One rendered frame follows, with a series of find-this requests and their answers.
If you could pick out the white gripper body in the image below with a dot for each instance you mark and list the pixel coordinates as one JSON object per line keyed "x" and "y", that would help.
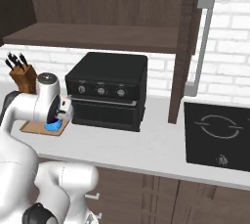
{"x": 67, "y": 108}

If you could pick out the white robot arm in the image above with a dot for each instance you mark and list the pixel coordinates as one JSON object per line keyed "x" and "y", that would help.
{"x": 19, "y": 175}

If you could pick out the dark brown cabinet door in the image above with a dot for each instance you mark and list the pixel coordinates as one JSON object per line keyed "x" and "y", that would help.
{"x": 14, "y": 9}

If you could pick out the blue round vessel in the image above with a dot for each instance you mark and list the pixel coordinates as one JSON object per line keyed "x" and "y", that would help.
{"x": 53, "y": 126}

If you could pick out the round oven knob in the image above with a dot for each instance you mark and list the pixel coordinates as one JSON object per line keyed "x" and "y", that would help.
{"x": 121, "y": 92}
{"x": 82, "y": 89}
{"x": 101, "y": 90}

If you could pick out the black toaster oven door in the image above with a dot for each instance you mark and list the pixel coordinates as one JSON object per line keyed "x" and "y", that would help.
{"x": 104, "y": 115}

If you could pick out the brown wooden knife block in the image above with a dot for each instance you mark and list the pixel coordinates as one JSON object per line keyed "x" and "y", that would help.
{"x": 25, "y": 78}

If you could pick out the black toaster oven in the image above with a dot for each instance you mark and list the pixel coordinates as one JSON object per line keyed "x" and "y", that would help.
{"x": 107, "y": 71}

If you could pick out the brown base cupboards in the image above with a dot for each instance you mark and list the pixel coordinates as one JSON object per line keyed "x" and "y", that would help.
{"x": 169, "y": 198}

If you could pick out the black hob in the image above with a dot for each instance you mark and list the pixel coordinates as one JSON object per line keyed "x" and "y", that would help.
{"x": 218, "y": 136}

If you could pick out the round hob knob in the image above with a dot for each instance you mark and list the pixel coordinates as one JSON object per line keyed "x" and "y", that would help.
{"x": 222, "y": 159}

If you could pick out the brown open wall cabinet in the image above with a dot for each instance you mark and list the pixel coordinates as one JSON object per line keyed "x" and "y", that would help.
{"x": 107, "y": 9}

